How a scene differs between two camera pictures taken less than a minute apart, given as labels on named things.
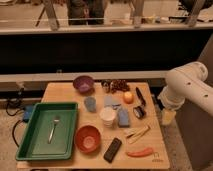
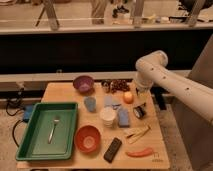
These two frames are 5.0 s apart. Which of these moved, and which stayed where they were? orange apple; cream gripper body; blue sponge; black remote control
Moved: cream gripper body
Stayed: blue sponge; orange apple; black remote control
